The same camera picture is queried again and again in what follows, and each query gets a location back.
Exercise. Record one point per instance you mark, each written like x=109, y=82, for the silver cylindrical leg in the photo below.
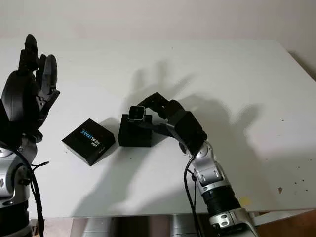
x=100, y=228
x=184, y=227

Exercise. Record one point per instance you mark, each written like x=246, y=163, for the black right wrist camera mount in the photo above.
x=190, y=130

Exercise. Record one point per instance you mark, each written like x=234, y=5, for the black RealSense box lid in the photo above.
x=86, y=145

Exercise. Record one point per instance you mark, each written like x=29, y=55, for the yellow tape piece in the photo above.
x=247, y=200

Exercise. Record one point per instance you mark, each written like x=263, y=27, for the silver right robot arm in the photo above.
x=209, y=172

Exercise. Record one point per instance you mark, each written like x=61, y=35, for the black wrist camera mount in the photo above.
x=3, y=128
x=190, y=130

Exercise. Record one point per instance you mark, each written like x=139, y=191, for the silver RealSense depth camera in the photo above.
x=136, y=113

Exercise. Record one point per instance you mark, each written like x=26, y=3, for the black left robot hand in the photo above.
x=21, y=98

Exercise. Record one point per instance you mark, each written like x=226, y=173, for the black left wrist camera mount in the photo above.
x=3, y=128

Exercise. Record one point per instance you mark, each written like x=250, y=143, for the black camera box base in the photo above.
x=133, y=138

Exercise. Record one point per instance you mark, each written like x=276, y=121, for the white table frame bar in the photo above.
x=284, y=217

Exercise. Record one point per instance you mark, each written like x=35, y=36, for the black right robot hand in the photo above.
x=168, y=108

